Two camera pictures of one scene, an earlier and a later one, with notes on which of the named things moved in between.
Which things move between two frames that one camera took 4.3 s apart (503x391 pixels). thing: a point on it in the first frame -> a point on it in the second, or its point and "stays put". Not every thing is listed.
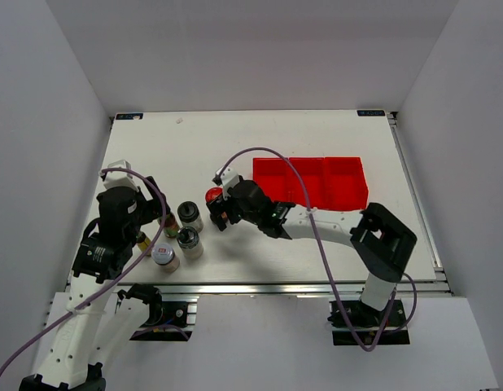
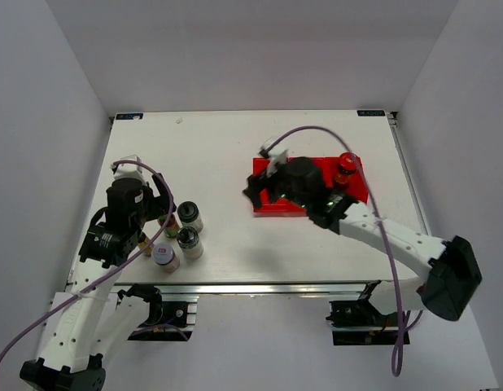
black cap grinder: [187, 239] stays put
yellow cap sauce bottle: [143, 241] stays put
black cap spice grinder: [190, 215] stays put
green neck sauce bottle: [171, 229] stays put
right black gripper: [232, 218] -> [255, 186]
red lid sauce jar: [216, 204] -> [347, 165]
